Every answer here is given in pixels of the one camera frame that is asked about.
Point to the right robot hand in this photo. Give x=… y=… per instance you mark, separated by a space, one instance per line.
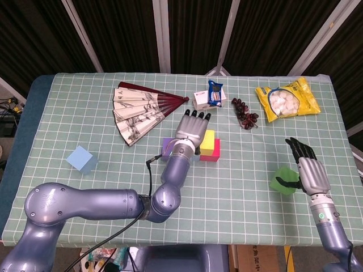
x=312 y=175

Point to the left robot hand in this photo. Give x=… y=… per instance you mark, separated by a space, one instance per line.
x=191 y=129

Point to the yellow foam cube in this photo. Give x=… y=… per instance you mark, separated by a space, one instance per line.
x=208 y=141

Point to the green foam cube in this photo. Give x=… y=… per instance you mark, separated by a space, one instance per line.
x=283 y=175

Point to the light blue foam cube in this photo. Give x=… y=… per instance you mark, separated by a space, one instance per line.
x=195 y=158
x=80 y=158

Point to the purple foam cube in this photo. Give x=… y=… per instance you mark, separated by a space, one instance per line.
x=167 y=148

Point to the pink foam cube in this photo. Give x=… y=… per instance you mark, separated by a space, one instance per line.
x=212 y=157

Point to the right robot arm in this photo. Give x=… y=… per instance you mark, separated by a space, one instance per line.
x=331 y=226

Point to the white cardboard product box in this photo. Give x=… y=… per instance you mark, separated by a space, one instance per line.
x=200 y=100

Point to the blue cookie packet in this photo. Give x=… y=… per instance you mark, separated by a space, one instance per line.
x=215 y=95

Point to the dark red grape bunch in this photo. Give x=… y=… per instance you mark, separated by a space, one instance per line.
x=244 y=112

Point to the painted paper folding fan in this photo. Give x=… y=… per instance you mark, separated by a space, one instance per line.
x=136 y=113

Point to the yellow marshmallow bag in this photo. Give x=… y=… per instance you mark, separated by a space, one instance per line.
x=286 y=102

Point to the yellow vertical bar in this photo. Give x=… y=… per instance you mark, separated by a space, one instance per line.
x=288 y=260

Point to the green checked tablecloth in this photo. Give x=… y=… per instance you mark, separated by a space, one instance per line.
x=227 y=212

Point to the brown cardboard box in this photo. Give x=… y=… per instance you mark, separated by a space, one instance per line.
x=255 y=259

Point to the dark brown curtain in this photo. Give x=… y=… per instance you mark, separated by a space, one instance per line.
x=124 y=34

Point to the blue-grey robot torso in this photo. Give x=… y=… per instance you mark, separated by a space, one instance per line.
x=181 y=259

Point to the colourful printed packaging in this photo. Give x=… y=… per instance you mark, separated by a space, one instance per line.
x=97 y=255

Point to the white frame bar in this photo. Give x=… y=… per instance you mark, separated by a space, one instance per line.
x=356 y=129
x=11 y=89

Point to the white frame post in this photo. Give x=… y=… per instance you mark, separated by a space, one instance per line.
x=82 y=35
x=317 y=39
x=227 y=37
x=161 y=37

